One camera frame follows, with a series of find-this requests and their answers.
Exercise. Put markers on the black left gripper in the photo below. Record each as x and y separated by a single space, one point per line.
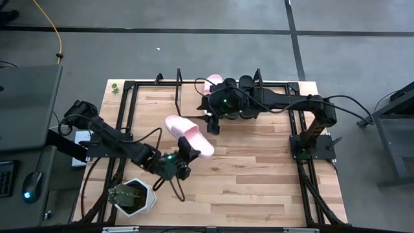
165 161

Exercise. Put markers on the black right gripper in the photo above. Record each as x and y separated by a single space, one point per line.
226 100

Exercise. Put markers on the pink foam slide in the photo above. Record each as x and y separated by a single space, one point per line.
187 132
214 81

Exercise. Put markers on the black ribbed slide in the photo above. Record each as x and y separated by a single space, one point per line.
230 81
246 81

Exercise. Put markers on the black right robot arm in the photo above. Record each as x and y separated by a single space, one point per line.
291 98

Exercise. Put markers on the black metal shoe shelf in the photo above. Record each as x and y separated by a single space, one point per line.
178 97

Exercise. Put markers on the white hexagonal plant pot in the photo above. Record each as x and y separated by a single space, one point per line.
149 197

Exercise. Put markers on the green cactus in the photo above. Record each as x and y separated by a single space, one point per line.
124 195

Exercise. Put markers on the small green leaf sprig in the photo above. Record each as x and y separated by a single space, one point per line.
115 88

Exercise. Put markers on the small white box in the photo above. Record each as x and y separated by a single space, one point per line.
81 137

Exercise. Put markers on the dark grey desk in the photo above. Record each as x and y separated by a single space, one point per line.
61 181

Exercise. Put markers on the black computer mouse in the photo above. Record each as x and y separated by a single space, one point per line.
32 187

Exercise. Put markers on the grey flat monitor slab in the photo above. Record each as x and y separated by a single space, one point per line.
29 106

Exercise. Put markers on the black keyboard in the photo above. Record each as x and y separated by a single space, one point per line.
6 179

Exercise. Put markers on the grey metal cart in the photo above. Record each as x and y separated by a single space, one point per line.
393 136

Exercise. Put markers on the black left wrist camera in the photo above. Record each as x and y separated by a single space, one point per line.
183 173

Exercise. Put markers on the black aluminium table frame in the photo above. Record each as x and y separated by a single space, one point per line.
152 84

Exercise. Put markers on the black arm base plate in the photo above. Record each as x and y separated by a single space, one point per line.
326 145
97 150

